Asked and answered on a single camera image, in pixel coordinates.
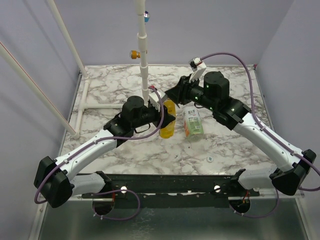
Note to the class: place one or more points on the yellow drink bottle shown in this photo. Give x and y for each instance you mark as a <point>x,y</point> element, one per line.
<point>169,120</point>

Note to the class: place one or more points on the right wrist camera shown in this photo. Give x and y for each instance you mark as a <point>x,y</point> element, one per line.
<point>198,67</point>

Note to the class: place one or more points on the left diagonal white pipe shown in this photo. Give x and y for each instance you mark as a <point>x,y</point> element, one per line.
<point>18,69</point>

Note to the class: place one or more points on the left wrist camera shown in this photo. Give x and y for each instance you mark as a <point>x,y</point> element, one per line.
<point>155,96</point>

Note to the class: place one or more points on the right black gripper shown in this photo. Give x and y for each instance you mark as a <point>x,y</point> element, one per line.
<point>182,90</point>

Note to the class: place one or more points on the green label bottle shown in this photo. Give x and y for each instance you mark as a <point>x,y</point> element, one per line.
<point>192,124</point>

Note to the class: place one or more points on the blue cap on pipe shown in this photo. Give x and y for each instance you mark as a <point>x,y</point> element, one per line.
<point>146,16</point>

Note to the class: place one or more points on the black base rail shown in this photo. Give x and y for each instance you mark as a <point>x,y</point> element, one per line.
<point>171,191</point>

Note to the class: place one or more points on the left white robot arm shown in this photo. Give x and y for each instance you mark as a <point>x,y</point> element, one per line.
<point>59,179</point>

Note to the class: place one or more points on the white green bottle cap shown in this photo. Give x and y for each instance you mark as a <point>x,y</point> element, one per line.
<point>209,159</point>

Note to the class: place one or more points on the white pvc pipe frame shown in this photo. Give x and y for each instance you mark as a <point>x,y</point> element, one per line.
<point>142,39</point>

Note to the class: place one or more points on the yellow cap on pipe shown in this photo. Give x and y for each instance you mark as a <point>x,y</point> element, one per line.
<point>133,54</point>

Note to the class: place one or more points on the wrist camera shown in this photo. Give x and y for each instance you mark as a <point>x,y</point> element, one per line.
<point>155,96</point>
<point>198,67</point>

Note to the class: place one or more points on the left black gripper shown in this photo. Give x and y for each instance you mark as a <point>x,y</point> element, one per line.
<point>158,114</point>

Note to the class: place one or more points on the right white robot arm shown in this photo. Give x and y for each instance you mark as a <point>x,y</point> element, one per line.
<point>291,164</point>

